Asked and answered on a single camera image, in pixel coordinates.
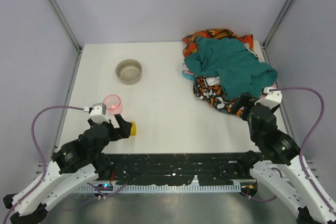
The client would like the black orange white camouflage cloth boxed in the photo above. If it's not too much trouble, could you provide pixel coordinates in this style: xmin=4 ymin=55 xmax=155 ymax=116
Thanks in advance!
xmin=193 ymin=76 xmax=260 ymax=117

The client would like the light blue cloth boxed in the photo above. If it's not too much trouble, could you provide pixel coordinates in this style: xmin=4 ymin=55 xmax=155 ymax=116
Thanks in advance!
xmin=182 ymin=70 xmax=195 ymax=80

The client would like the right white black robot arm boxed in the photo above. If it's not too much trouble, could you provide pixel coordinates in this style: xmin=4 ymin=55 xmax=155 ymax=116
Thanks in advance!
xmin=237 ymin=87 xmax=335 ymax=223

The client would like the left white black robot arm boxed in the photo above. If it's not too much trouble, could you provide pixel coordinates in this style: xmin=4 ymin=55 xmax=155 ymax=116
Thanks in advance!
xmin=3 ymin=114 xmax=136 ymax=223

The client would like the dark teal cloth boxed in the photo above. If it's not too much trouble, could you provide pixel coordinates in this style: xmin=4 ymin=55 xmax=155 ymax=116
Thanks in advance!
xmin=184 ymin=37 xmax=278 ymax=99

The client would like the orange patterned cloth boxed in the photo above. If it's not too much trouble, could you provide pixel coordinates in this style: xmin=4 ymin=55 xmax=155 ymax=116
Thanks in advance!
xmin=182 ymin=28 xmax=256 ymax=58

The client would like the yellow cube block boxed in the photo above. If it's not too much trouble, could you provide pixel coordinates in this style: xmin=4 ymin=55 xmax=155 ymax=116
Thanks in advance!
xmin=130 ymin=121 xmax=137 ymax=136

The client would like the pink transparent plastic cup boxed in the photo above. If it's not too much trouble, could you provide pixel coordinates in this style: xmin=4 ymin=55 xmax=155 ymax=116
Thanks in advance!
xmin=103 ymin=94 xmax=123 ymax=115

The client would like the grey metal bowl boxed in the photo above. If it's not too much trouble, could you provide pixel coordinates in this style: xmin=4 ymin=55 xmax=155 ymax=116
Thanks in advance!
xmin=115 ymin=59 xmax=142 ymax=85

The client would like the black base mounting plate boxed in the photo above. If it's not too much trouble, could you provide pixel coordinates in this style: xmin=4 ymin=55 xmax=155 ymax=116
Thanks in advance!
xmin=99 ymin=151 xmax=262 ymax=186

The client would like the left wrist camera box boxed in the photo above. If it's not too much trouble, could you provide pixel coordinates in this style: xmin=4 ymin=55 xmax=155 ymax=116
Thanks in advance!
xmin=83 ymin=103 xmax=108 ymax=124

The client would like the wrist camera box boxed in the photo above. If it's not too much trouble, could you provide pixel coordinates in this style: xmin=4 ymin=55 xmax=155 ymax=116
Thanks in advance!
xmin=255 ymin=87 xmax=282 ymax=111
xmin=83 ymin=103 xmax=108 ymax=124

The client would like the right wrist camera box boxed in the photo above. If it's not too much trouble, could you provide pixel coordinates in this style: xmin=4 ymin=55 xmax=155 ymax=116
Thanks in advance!
xmin=255 ymin=87 xmax=282 ymax=111

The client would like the white slotted cable duct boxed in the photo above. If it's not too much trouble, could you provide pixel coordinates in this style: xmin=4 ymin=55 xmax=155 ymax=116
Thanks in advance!
xmin=75 ymin=183 xmax=242 ymax=194

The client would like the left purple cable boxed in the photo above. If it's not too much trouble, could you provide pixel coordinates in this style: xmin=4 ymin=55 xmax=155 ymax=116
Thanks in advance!
xmin=2 ymin=105 xmax=129 ymax=224

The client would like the purple cable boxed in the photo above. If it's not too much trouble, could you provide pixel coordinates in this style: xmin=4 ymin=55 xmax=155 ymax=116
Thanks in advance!
xmin=240 ymin=86 xmax=336 ymax=216
xmin=2 ymin=105 xmax=129 ymax=224

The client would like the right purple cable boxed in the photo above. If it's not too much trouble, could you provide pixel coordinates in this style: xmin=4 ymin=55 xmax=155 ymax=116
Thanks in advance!
xmin=240 ymin=86 xmax=336 ymax=216

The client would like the right aluminium frame post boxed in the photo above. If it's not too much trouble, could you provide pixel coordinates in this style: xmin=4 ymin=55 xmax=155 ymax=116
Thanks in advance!
xmin=262 ymin=0 xmax=295 ymax=49

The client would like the aluminium frame post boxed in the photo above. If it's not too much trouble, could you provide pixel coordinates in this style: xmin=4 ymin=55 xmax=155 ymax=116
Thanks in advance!
xmin=47 ymin=0 xmax=82 ymax=53
xmin=262 ymin=0 xmax=295 ymax=49

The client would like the left aluminium frame post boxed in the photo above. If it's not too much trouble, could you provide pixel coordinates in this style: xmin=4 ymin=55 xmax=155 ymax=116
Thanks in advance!
xmin=47 ymin=0 xmax=82 ymax=53

